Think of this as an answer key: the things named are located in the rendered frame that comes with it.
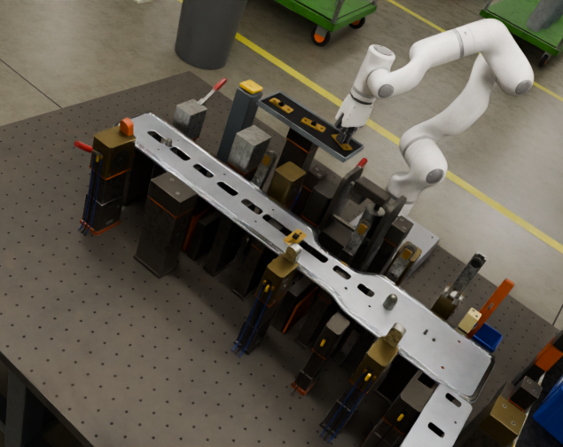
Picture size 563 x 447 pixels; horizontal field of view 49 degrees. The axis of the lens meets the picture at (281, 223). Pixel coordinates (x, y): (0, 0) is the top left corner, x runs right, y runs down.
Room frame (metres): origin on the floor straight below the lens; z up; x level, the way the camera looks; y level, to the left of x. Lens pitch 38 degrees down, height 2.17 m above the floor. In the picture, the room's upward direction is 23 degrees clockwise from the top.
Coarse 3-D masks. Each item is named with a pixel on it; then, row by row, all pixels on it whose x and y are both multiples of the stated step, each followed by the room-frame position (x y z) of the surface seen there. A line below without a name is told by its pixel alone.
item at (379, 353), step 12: (372, 348) 1.11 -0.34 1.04; (384, 348) 1.12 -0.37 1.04; (396, 348) 1.14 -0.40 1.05; (372, 360) 1.07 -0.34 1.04; (384, 360) 1.08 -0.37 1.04; (360, 372) 1.07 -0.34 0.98; (372, 372) 1.06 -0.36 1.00; (360, 384) 1.07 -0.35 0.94; (372, 384) 1.06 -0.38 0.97; (348, 396) 1.07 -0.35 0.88; (360, 396) 1.06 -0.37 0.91; (336, 408) 1.08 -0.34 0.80; (348, 408) 1.07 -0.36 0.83; (324, 420) 1.08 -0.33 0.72; (336, 420) 1.07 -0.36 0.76; (348, 420) 1.13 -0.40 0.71; (324, 432) 1.06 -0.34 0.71; (336, 432) 1.06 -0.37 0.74
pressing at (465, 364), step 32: (160, 128) 1.71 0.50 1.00; (160, 160) 1.55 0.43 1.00; (192, 160) 1.61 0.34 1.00; (224, 192) 1.52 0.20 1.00; (256, 192) 1.58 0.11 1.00; (256, 224) 1.44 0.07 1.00; (288, 224) 1.50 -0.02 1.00; (352, 288) 1.34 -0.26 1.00; (384, 288) 1.39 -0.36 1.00; (384, 320) 1.27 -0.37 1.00; (416, 320) 1.32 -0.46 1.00; (416, 352) 1.20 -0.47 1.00; (448, 352) 1.25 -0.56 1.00; (480, 352) 1.30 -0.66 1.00; (448, 384) 1.14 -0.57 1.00; (480, 384) 1.18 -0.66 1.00
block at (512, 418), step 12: (492, 408) 1.06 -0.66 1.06; (504, 408) 1.08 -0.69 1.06; (516, 408) 1.09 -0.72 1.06; (480, 420) 1.08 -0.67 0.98; (492, 420) 1.03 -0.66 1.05; (504, 420) 1.04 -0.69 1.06; (516, 420) 1.05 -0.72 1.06; (468, 432) 1.09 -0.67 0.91; (480, 432) 1.04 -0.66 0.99; (492, 432) 1.03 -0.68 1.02; (504, 432) 1.02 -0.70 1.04; (516, 432) 1.02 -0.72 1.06; (456, 444) 1.09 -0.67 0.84; (468, 444) 1.04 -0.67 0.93; (480, 444) 1.03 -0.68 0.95; (492, 444) 1.02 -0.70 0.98; (504, 444) 1.01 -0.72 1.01
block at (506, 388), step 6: (504, 384) 1.22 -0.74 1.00; (510, 384) 1.23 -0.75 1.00; (498, 390) 1.23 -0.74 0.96; (504, 390) 1.20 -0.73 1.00; (510, 390) 1.20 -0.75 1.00; (504, 396) 1.17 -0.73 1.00; (486, 408) 1.20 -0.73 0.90; (480, 414) 1.21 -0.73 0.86; (474, 420) 1.20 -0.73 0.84; (468, 426) 1.21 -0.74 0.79; (462, 432) 1.22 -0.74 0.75
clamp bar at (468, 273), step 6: (474, 258) 1.41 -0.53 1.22; (480, 258) 1.42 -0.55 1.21; (486, 258) 1.43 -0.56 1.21; (468, 264) 1.42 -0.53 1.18; (474, 264) 1.40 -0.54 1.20; (480, 264) 1.40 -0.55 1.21; (468, 270) 1.43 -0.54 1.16; (474, 270) 1.42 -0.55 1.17; (462, 276) 1.43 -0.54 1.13; (468, 276) 1.42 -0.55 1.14; (474, 276) 1.41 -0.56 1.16; (456, 282) 1.41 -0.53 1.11; (462, 282) 1.42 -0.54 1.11; (468, 282) 1.41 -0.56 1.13; (450, 288) 1.41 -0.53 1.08; (462, 288) 1.41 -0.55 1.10; (456, 300) 1.40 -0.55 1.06
